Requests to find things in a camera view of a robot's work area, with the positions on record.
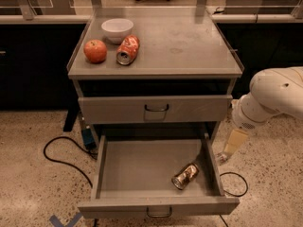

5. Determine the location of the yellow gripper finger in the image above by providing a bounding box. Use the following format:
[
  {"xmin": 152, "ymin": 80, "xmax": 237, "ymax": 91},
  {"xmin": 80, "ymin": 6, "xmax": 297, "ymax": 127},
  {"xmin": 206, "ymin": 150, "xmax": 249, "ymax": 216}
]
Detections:
[{"xmin": 223, "ymin": 129, "xmax": 248, "ymax": 156}]

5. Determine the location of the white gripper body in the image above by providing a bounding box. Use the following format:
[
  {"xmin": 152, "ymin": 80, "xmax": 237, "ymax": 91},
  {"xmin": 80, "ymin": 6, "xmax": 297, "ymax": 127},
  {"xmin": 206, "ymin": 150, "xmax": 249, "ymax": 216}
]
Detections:
[{"xmin": 231, "ymin": 93, "xmax": 278, "ymax": 131}]

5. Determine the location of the orange gold can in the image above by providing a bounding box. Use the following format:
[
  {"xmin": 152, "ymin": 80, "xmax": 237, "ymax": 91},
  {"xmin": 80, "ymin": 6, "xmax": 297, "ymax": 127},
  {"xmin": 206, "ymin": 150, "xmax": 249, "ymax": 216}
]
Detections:
[{"xmin": 171, "ymin": 163, "xmax": 199, "ymax": 190}]

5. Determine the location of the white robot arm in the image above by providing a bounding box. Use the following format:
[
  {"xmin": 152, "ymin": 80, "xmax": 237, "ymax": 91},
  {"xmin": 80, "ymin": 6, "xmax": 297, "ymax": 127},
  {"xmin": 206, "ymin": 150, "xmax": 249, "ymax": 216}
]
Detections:
[{"xmin": 218, "ymin": 67, "xmax": 303, "ymax": 163}]

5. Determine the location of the grey drawer cabinet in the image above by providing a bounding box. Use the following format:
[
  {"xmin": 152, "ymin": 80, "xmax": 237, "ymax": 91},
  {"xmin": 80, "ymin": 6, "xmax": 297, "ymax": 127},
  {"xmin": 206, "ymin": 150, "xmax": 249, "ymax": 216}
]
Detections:
[{"xmin": 65, "ymin": 6, "xmax": 245, "ymax": 144}]

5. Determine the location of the open grey middle drawer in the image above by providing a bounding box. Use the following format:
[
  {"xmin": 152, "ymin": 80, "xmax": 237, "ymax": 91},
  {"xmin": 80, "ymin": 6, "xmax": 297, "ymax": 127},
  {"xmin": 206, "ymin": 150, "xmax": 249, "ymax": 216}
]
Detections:
[{"xmin": 79, "ymin": 135, "xmax": 240, "ymax": 218}]

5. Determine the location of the red soda can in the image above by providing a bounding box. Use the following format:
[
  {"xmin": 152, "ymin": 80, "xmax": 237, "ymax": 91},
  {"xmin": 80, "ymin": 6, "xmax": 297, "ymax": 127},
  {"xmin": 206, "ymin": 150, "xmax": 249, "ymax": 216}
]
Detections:
[{"xmin": 116, "ymin": 35, "xmax": 140, "ymax": 65}]

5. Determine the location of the closed grey top drawer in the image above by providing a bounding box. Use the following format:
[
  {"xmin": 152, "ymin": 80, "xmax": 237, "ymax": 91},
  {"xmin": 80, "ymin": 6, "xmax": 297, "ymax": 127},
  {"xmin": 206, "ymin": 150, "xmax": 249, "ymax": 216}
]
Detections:
[{"xmin": 79, "ymin": 95, "xmax": 232, "ymax": 124}]

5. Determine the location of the blue power adapter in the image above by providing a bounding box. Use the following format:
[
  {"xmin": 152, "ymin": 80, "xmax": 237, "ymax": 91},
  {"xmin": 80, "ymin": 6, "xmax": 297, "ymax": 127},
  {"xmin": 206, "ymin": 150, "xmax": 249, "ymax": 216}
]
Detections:
[{"xmin": 81, "ymin": 129, "xmax": 96, "ymax": 150}]

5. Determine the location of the white bowl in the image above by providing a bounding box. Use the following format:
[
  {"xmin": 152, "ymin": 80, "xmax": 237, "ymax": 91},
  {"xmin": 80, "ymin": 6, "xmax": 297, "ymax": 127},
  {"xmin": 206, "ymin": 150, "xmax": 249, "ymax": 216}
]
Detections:
[{"xmin": 101, "ymin": 18, "xmax": 134, "ymax": 44}]

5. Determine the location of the red apple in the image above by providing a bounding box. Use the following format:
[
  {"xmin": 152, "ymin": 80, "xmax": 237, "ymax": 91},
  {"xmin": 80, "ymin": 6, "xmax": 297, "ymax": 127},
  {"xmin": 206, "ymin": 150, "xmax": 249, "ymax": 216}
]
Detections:
[{"xmin": 83, "ymin": 40, "xmax": 107, "ymax": 63}]

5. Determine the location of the black cable right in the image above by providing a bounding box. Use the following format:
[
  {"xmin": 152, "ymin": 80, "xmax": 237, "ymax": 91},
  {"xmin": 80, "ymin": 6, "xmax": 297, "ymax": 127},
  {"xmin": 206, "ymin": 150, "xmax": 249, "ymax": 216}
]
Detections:
[{"xmin": 219, "ymin": 171, "xmax": 249, "ymax": 227}]

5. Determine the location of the black floor cable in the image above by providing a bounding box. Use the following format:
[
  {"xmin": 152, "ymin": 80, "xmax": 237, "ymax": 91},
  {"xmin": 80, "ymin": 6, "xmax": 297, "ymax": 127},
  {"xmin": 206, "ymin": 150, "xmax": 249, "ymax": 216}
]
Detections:
[{"xmin": 43, "ymin": 136, "xmax": 98, "ymax": 227}]

